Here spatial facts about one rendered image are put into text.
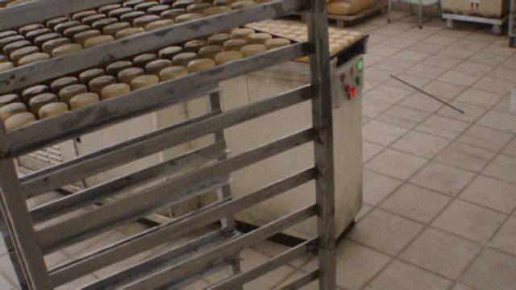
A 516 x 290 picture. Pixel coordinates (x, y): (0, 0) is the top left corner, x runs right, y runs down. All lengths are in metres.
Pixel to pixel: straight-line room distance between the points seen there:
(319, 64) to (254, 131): 1.32
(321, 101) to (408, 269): 1.48
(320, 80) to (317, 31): 0.10
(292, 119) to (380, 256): 0.74
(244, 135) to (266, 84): 0.27
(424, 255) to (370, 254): 0.24
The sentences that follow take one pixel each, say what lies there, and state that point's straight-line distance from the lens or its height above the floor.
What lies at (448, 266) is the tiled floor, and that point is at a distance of 2.55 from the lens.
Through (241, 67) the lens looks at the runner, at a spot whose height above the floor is 1.23.
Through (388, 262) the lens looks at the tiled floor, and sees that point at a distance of 2.55.
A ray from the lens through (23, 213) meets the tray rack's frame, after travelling 0.93.
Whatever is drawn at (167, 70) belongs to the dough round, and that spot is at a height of 1.24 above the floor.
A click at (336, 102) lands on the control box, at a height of 0.72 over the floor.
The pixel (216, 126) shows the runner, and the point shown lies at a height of 1.14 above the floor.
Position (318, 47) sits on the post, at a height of 1.24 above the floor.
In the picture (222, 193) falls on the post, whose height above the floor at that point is 0.73.
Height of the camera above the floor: 1.55
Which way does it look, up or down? 26 degrees down
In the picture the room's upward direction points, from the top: 5 degrees counter-clockwise
